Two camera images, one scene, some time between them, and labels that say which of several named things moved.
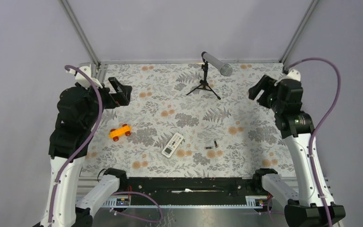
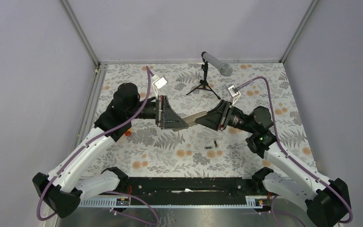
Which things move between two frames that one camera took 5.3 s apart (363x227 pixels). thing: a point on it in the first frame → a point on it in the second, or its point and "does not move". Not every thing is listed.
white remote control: [172, 145] → [191, 119]
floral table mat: [184, 119] does not move
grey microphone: [225, 69] does not move
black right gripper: [266, 83] → [216, 118]
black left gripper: [122, 96] → [168, 119]
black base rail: [192, 190] does not move
